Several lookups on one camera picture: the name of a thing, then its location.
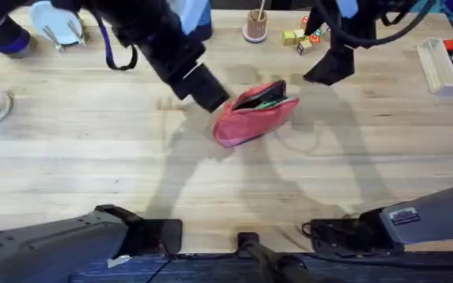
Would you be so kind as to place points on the black and purple bottle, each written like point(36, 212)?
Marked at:
point(10, 39)

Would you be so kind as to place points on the black rail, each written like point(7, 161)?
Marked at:
point(368, 271)

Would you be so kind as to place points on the heap of coloured toy blocks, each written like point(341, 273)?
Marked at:
point(301, 39)

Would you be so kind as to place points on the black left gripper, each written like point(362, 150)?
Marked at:
point(171, 51)

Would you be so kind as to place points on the metal cutlery piece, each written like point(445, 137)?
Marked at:
point(76, 32)
point(52, 37)

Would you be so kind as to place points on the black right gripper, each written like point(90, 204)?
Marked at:
point(348, 35)

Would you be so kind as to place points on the pale blue plate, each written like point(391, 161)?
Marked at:
point(53, 17)

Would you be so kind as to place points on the white box with tools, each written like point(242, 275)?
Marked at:
point(446, 70)

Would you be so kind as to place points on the brown ribbed holder with stick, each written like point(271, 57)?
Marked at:
point(256, 24)

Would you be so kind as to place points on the pink zip bag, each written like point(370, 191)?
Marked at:
point(250, 122)

